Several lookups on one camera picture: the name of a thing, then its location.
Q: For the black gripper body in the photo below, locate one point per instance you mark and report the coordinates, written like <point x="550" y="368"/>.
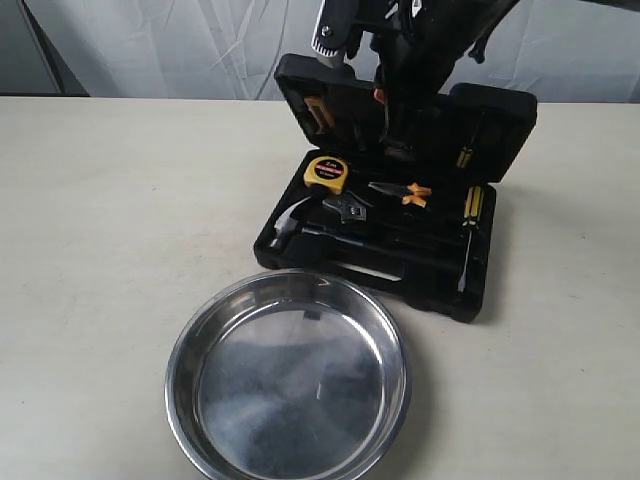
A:
<point x="418" y="44"/>

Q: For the adjustable wrench black handle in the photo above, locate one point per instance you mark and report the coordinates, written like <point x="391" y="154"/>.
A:
<point x="351" y="212"/>

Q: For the black plastic tool case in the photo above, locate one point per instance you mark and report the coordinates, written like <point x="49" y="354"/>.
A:
<point x="414" y="223"/>

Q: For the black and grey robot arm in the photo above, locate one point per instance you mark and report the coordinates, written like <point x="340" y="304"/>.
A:
<point x="491" y="15"/>

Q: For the yellow utility knife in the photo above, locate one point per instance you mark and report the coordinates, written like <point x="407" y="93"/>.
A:
<point x="324" y="119"/>

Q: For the yellow tape measure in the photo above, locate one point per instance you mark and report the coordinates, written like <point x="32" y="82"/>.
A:
<point x="327" y="171"/>

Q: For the small yellow black screwdriver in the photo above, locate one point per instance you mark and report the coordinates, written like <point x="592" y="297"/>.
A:
<point x="467" y="150"/>

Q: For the large yellow black screwdriver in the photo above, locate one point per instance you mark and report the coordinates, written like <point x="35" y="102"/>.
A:
<point x="471" y="219"/>

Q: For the round stainless steel tray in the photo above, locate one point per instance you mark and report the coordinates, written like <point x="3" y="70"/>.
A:
<point x="288" y="375"/>

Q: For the white backdrop curtain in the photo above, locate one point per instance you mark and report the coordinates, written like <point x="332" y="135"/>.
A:
<point x="562" y="51"/>

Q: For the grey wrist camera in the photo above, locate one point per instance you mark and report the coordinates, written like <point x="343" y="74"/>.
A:
<point x="336" y="33"/>

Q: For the orange handled pliers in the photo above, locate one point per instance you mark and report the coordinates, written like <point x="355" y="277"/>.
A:
<point x="412" y="194"/>

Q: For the claw hammer black handle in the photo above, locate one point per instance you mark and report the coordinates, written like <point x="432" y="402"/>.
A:
<point x="379" y="236"/>

